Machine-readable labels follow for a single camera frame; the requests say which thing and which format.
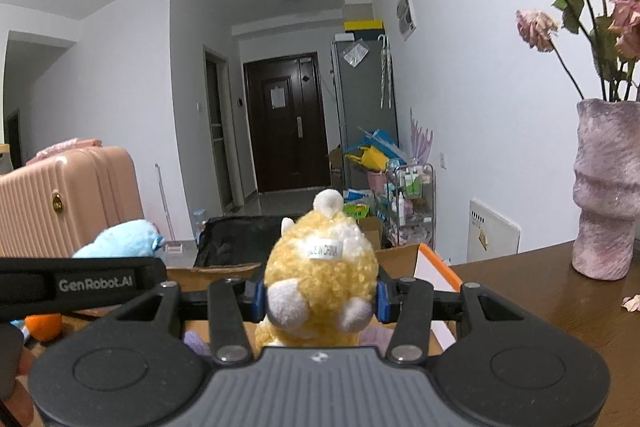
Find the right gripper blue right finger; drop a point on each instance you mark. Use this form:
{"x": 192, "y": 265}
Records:
{"x": 387, "y": 306}

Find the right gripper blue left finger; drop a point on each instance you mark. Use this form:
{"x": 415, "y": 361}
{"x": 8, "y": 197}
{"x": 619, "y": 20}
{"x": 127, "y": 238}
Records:
{"x": 254, "y": 301}

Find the yellow plush cat toy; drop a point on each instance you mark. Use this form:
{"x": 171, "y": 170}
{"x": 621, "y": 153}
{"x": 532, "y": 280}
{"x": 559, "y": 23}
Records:
{"x": 320, "y": 280}

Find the blue plush fish toy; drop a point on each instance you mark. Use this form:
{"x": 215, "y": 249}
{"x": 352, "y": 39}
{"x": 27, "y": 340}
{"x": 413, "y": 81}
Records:
{"x": 131, "y": 239}

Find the purple satin scrunchie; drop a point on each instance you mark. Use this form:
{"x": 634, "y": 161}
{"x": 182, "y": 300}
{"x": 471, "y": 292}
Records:
{"x": 377, "y": 336}

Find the lavender fluffy headband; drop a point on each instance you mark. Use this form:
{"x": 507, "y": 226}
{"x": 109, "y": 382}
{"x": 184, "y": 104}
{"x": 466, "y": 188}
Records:
{"x": 196, "y": 343}

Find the person's left hand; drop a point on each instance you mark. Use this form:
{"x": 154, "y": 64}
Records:
{"x": 20, "y": 404}

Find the orange tangerine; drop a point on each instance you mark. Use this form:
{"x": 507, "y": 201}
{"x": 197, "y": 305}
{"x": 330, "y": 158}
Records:
{"x": 44, "y": 327}

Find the red cardboard box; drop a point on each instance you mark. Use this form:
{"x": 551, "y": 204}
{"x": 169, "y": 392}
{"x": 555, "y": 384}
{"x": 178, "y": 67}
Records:
{"x": 417, "y": 261}

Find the black bag on floor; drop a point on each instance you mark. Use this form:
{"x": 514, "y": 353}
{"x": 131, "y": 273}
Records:
{"x": 237, "y": 240}

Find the pink ribbed suitcase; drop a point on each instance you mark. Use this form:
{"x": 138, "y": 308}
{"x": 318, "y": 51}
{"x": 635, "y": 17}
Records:
{"x": 55, "y": 206}

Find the orange thermos bottle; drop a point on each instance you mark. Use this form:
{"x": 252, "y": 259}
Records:
{"x": 6, "y": 164}

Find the dark entrance door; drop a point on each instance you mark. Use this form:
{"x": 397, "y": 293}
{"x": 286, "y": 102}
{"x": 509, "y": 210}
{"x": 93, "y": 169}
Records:
{"x": 287, "y": 124}

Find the grey refrigerator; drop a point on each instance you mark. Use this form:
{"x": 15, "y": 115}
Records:
{"x": 364, "y": 88}

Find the purple textured vase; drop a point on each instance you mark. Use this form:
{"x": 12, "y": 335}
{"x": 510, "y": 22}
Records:
{"x": 606, "y": 188}

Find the fallen rose petal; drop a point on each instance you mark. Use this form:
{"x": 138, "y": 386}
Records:
{"x": 632, "y": 304}

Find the yellow box on refrigerator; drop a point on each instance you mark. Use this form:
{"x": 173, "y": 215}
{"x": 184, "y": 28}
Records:
{"x": 363, "y": 25}

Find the dried pink rose bouquet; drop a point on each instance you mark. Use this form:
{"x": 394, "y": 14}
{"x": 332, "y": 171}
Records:
{"x": 611, "y": 28}

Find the wire storage cart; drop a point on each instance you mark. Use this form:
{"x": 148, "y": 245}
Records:
{"x": 407, "y": 205}

